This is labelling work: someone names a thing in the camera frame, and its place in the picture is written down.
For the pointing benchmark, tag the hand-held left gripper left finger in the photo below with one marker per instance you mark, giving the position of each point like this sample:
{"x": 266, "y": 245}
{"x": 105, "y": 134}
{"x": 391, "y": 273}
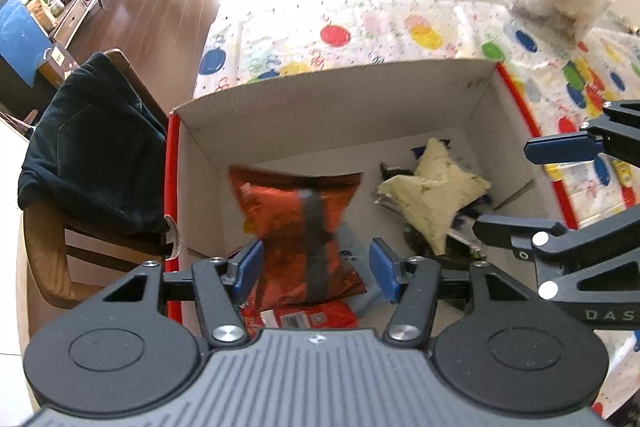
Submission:
{"x": 250, "y": 264}

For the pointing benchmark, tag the cardboard box with red edge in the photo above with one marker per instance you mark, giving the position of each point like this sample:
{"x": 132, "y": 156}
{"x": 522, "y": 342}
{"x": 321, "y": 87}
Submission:
{"x": 325, "y": 117}

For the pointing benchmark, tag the dark denim jacket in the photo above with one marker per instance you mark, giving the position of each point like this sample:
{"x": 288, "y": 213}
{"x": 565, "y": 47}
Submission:
{"x": 95, "y": 142}

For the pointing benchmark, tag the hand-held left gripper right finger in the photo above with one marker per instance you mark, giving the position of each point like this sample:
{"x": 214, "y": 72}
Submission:
{"x": 382, "y": 267}

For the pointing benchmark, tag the red snack packet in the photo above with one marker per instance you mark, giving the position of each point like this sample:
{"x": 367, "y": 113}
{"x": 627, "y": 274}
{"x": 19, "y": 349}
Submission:
{"x": 300, "y": 318}

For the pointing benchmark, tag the copper brown snack bag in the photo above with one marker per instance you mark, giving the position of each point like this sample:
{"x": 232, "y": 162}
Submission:
{"x": 285, "y": 232}

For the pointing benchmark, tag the flat screen television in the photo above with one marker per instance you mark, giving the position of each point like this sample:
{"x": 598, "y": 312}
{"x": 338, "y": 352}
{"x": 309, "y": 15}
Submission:
{"x": 20, "y": 37}

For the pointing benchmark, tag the wooden chair with jacket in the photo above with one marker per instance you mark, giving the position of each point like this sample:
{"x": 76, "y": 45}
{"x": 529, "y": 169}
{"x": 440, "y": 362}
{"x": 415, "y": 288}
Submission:
{"x": 50, "y": 277}

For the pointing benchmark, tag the yellow snack packet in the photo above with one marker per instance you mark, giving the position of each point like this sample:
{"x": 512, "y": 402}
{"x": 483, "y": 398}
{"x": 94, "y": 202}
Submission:
{"x": 430, "y": 192}

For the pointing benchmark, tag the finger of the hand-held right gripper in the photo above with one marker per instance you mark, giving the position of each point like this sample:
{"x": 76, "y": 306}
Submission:
{"x": 560, "y": 148}
{"x": 505, "y": 229}

